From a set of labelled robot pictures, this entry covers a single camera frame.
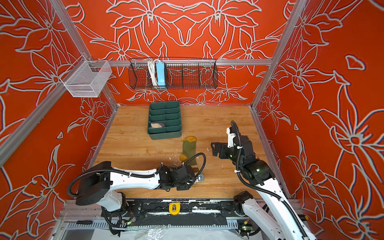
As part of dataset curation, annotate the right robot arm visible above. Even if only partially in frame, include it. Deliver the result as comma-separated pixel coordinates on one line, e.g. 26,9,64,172
211,121,317,240

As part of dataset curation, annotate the clear plastic wall bin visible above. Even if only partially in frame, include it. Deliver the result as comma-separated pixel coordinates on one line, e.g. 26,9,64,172
61,61,112,98

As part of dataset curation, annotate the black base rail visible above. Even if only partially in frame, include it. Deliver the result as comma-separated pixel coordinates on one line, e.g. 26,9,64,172
124,199,249,230

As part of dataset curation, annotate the green compartment tray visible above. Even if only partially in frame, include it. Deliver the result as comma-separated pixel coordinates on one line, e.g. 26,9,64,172
147,101,182,140

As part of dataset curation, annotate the light blue box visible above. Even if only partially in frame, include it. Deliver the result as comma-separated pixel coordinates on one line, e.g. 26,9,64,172
156,62,166,88

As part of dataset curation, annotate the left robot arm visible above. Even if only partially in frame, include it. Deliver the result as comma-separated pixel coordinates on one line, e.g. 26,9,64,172
67,153,207,236

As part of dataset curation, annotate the green striped sock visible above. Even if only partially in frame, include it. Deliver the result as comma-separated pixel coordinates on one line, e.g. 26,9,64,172
180,136,197,163

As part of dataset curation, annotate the white cable bundle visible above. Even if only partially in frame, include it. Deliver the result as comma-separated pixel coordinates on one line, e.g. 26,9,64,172
147,59,158,88

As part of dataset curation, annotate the black wire wall basket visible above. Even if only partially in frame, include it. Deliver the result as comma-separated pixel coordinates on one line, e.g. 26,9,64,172
128,58,219,90

